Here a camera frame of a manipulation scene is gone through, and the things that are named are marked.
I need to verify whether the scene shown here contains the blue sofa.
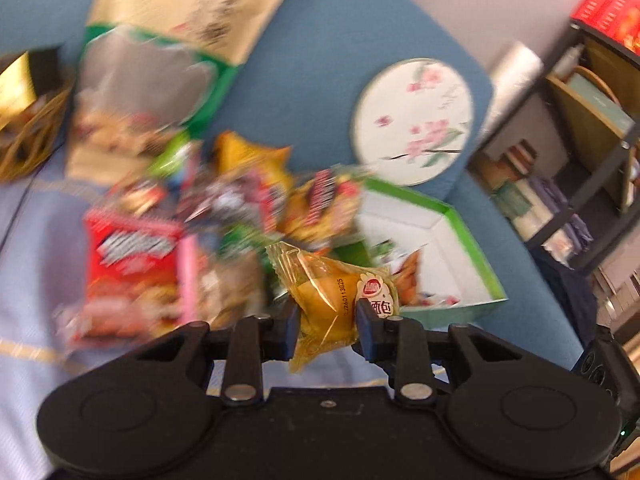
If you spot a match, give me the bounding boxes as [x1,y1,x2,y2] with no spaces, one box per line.
[0,0,598,376]

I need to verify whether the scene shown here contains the green-edged white box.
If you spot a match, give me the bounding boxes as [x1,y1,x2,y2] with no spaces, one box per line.
[336,179,509,332]

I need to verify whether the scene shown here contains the round floral cushion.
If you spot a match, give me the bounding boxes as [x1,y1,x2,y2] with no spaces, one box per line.
[350,57,477,189]

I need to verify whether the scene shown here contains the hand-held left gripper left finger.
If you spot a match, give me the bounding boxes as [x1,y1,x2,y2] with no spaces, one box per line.
[135,304,302,407]

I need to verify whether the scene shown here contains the beige green snack bag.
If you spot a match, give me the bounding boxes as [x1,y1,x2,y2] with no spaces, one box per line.
[85,0,307,67]

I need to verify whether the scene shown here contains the black metal shelf rack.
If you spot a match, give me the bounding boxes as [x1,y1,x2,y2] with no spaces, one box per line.
[467,19,640,273]

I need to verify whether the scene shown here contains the red boxes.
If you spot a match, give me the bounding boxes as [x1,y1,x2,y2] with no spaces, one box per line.
[570,0,640,56]

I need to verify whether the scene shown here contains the row of books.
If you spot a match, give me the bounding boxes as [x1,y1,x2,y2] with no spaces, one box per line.
[477,140,593,263]

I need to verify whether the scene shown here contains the woven basket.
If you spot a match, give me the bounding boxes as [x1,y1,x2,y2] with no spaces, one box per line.
[0,46,77,183]

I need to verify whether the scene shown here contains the green and grey snack bag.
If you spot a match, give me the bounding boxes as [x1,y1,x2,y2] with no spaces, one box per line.
[64,22,242,183]

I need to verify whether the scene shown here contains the yellow bread packet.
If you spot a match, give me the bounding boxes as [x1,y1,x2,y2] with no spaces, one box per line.
[266,241,402,374]

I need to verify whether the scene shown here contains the pile of snack packets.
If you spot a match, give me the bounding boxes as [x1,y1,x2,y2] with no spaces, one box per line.
[370,245,462,309]
[54,130,368,353]

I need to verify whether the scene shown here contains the light striped blanket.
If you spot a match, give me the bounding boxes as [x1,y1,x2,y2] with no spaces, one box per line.
[0,147,451,480]

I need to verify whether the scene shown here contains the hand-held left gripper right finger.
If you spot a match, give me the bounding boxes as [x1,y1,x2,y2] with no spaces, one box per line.
[354,301,522,407]

